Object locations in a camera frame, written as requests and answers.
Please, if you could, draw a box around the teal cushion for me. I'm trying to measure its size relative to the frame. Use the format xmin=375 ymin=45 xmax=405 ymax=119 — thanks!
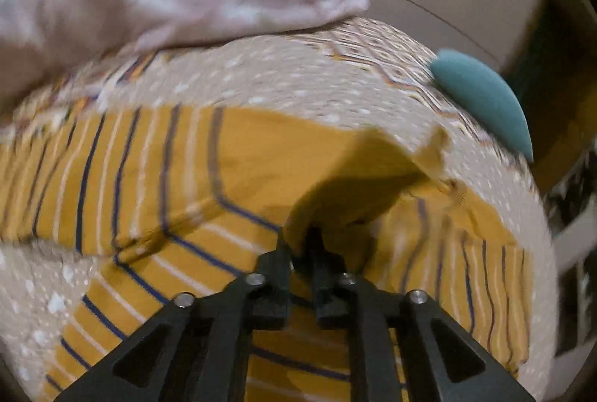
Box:
xmin=429 ymin=49 xmax=534 ymax=162

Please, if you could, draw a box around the mustard yellow striped sweater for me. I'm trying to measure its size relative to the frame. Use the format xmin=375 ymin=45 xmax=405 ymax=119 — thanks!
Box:
xmin=1 ymin=106 xmax=532 ymax=401

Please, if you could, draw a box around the beige dotted quilted bedspread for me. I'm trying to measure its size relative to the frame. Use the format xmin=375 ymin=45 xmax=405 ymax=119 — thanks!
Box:
xmin=1 ymin=28 xmax=557 ymax=399

